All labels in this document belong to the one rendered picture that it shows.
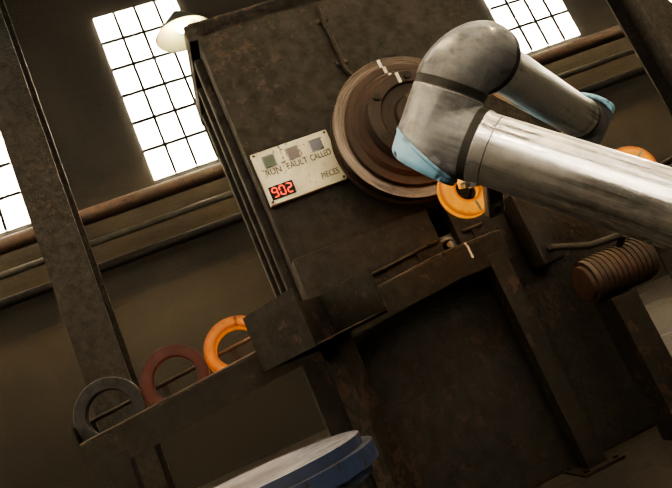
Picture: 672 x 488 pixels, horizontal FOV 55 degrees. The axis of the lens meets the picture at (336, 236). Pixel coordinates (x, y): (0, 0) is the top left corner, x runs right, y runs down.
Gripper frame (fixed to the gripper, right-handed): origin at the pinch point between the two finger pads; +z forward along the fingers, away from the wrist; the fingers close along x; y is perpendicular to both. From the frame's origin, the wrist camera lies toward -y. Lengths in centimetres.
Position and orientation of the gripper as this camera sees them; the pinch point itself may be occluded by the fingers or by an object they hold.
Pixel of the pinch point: (463, 183)
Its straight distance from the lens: 179.7
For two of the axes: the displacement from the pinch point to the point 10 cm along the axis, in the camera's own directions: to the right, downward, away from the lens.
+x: -9.2, 3.5, -2.1
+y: -3.4, -9.4, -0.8
